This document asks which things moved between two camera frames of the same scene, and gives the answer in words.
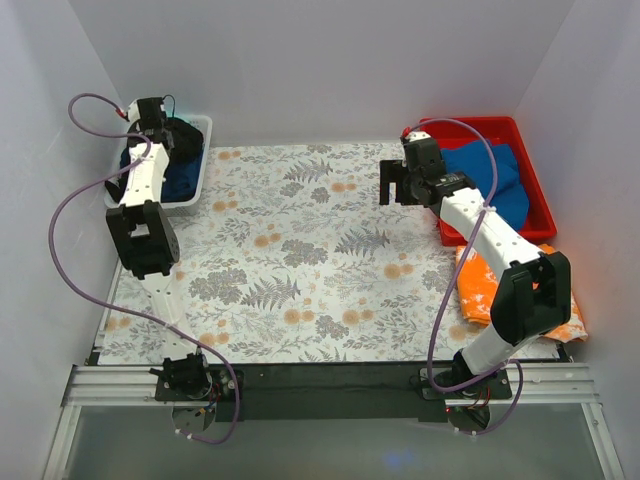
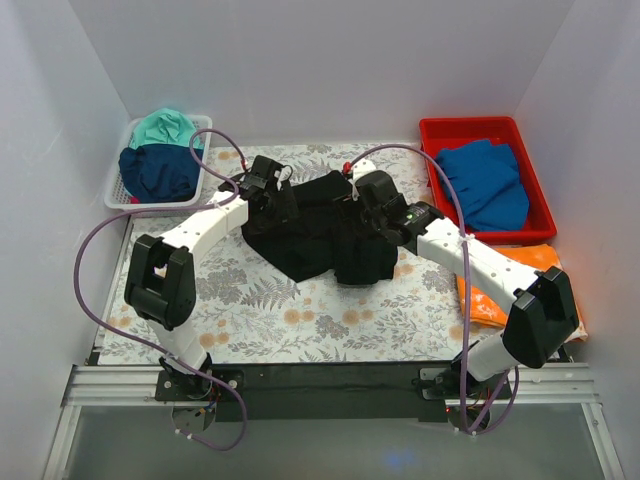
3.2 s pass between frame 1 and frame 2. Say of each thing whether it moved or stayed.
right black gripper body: moved
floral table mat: stayed
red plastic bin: stayed
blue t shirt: stayed
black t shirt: moved
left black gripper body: moved
